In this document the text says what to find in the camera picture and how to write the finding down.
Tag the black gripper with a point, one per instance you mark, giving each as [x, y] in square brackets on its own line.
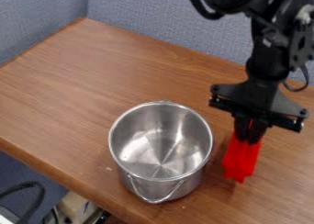
[256, 99]

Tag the red plastic block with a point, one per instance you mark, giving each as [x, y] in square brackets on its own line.
[239, 159]

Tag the shiny metal pot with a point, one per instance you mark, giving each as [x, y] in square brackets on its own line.
[160, 142]

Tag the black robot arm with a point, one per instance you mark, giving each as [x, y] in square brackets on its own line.
[282, 33]

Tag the beige box under table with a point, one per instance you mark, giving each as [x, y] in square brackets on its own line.
[76, 208]

